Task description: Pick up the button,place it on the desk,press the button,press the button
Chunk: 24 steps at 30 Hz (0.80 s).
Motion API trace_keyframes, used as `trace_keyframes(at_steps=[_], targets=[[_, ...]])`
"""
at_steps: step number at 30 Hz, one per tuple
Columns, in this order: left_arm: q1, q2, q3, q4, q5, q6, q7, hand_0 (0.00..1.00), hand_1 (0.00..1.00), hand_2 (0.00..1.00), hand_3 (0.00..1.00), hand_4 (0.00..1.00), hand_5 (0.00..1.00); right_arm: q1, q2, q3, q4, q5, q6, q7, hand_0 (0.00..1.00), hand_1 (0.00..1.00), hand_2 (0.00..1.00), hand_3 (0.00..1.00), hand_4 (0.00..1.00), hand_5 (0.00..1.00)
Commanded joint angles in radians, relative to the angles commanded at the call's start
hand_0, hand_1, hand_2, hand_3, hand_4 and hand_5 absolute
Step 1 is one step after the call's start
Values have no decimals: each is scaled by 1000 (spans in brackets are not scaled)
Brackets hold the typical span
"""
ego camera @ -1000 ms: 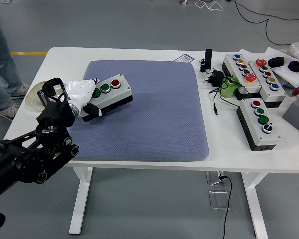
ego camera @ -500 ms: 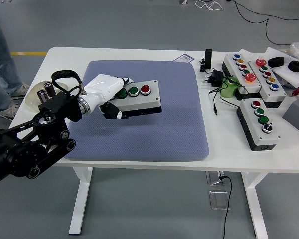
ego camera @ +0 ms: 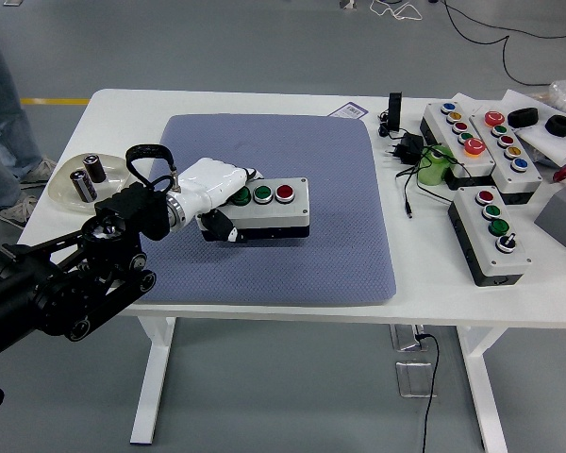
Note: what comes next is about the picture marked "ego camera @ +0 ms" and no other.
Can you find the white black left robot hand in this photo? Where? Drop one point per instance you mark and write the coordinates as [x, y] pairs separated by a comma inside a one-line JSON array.
[[210, 181]]

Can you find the four-control button box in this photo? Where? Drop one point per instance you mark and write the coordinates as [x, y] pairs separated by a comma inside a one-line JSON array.
[[500, 262], [283, 212]]

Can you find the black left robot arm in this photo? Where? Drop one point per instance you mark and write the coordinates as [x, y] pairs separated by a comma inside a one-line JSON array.
[[52, 283]]

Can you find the five-button box blue yellow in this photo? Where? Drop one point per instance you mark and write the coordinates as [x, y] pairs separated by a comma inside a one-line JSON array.
[[441, 127]]

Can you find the five-button box red mushroom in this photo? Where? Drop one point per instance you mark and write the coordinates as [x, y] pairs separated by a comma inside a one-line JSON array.
[[523, 181]]

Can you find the grey box orange button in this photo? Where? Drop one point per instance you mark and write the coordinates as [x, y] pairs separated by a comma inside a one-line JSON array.
[[561, 217]]

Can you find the cream shallow dish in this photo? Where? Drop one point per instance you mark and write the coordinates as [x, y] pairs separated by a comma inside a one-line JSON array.
[[113, 165]]

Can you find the blue-grey mesh mat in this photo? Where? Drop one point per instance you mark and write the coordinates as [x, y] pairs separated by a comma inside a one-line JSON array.
[[311, 165]]

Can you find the purple-edged label card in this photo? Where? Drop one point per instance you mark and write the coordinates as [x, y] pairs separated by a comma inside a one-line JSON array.
[[349, 111]]

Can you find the white table leg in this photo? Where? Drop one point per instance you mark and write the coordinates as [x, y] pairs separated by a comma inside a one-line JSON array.
[[158, 363], [483, 391]]

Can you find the black upright device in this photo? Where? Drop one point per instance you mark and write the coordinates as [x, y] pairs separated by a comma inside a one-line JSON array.
[[394, 113]]

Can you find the black power adapter plug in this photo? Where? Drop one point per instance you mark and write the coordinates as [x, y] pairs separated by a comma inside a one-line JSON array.
[[411, 146]]

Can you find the green cylinder toy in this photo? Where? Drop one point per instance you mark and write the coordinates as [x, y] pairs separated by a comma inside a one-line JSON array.
[[431, 172]]

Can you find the silver metal floor piece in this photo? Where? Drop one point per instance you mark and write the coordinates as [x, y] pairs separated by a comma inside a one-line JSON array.
[[346, 4]]

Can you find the person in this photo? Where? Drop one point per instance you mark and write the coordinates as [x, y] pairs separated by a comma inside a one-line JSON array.
[[0, 94]]

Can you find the white flat board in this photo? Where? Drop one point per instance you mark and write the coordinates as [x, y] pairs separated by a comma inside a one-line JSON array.
[[556, 146]]

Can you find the red knob part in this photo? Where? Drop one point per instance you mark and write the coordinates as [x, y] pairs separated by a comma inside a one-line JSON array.
[[565, 172]]

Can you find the clear acrylic bracket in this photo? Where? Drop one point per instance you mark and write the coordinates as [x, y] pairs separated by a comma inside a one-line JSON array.
[[403, 340], [412, 380]]

